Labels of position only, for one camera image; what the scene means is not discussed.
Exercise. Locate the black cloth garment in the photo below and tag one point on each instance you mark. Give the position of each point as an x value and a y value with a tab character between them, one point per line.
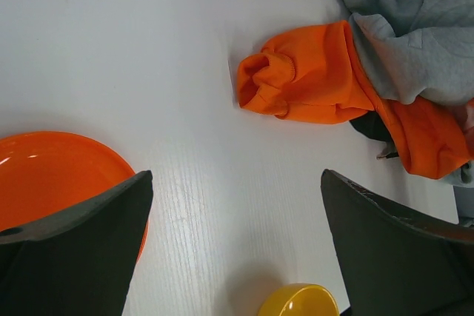
371	126

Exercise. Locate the grey sweatshirt cloth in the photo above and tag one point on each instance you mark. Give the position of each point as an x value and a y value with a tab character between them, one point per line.
420	48

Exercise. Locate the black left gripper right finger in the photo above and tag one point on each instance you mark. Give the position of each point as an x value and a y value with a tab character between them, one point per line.
393	259

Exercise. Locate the orange cloth garment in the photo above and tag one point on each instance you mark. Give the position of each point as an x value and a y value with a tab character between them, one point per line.
313	74

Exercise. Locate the yellow plastic bowl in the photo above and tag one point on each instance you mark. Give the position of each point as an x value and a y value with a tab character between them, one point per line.
300	299

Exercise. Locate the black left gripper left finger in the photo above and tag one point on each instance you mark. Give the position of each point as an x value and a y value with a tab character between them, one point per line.
78	261

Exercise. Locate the orange plastic plate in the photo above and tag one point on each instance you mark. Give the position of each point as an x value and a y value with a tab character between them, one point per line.
45	172

